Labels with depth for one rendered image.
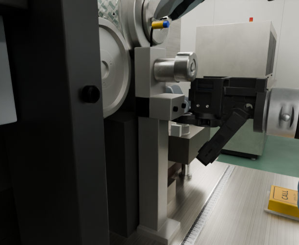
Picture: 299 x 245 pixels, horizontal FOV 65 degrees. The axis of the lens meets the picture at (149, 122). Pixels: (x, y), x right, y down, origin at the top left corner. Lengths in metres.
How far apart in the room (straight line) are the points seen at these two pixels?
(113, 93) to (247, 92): 0.21
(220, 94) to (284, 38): 4.50
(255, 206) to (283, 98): 0.25
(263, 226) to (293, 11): 4.58
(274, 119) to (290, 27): 4.53
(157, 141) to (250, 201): 0.28
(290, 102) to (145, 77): 0.21
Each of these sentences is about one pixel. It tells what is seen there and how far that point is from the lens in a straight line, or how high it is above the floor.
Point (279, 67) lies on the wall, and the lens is 4.85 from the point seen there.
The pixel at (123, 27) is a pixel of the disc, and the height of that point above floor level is 1.23.
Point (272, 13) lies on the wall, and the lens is 4.93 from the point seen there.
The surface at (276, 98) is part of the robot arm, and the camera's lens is 0.38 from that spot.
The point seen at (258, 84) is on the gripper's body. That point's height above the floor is 1.15.
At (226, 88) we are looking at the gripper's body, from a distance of 0.40.
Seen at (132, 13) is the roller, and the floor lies 1.25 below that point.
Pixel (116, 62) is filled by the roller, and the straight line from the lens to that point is 0.33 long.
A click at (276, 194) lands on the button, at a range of 0.56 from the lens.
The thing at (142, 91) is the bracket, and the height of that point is 1.14.
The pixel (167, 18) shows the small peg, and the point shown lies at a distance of 0.36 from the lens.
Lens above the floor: 1.18
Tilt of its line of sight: 14 degrees down
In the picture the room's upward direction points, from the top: straight up
